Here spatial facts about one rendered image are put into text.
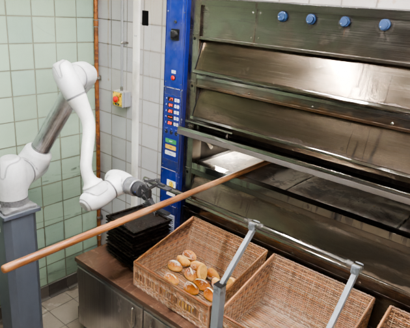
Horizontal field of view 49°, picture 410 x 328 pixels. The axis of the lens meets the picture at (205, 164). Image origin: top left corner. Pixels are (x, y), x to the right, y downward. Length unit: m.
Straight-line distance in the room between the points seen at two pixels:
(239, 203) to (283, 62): 0.82
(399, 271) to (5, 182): 1.92
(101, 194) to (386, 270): 1.36
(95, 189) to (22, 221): 0.52
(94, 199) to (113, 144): 1.07
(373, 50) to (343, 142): 0.41
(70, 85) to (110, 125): 1.01
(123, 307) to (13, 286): 0.60
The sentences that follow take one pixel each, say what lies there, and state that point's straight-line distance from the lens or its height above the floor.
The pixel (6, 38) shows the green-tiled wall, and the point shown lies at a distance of 2.89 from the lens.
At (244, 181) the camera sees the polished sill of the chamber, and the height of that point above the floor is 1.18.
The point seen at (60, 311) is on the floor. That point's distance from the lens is 3.46.
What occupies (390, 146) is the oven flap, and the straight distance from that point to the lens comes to 2.09.
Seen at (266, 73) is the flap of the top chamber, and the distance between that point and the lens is 2.29.
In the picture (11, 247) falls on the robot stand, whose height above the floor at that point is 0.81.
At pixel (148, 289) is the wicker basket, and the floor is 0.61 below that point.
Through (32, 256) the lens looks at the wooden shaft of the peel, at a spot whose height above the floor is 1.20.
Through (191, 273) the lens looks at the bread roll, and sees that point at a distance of 2.63.
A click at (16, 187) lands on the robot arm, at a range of 2.49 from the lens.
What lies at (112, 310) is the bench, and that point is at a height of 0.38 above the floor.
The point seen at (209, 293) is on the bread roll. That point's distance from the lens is 2.49.
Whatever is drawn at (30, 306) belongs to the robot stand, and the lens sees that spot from 2.85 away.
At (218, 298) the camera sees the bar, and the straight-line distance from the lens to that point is 2.02.
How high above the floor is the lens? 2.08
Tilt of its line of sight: 20 degrees down
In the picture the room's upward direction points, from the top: 4 degrees clockwise
